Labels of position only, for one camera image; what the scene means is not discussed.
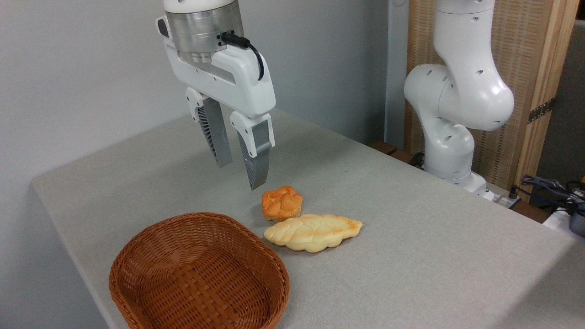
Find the blue-grey cable bundle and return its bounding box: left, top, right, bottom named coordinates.
left=520, top=174, right=585, bottom=212

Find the grey fabric table cloth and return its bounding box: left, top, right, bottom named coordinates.
left=30, top=108, right=585, bottom=329

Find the small round orange bread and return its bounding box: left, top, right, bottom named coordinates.
left=261, top=185, right=304, bottom=223

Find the grey plastic container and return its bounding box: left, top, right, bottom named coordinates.
left=568, top=209, right=585, bottom=238

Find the long leaf-shaped pale bread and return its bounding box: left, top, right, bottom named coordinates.
left=263, top=213, right=364, bottom=253

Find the brown wicker basket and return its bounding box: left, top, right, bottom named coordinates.
left=108, top=212, right=291, bottom=329

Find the black metal screen hinge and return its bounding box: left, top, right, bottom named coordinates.
left=527, top=97, right=557, bottom=124

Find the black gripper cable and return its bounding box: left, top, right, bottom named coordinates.
left=220, top=32, right=265, bottom=82

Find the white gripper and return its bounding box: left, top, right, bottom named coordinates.
left=155, top=15, right=277, bottom=191

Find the silver cylindrical wrist adapter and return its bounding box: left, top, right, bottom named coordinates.
left=165, top=1, right=245, bottom=64

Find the wooden slatted folding screen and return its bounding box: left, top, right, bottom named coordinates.
left=404, top=0, right=580, bottom=202

